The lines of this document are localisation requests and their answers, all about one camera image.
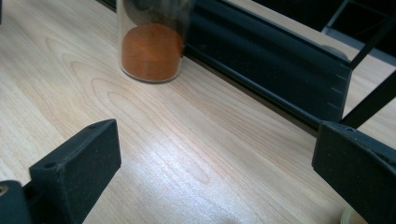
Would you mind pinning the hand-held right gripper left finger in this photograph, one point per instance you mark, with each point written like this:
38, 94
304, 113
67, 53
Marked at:
77, 168

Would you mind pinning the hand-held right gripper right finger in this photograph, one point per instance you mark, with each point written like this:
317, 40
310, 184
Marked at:
355, 168

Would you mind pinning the grey metal shelf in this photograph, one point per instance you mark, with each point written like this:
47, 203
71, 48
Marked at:
358, 40

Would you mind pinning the glass jar with orange powder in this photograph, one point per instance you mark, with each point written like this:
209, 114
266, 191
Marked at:
152, 53

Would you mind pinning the black metal frame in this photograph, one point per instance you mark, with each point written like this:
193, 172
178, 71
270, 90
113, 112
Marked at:
267, 65

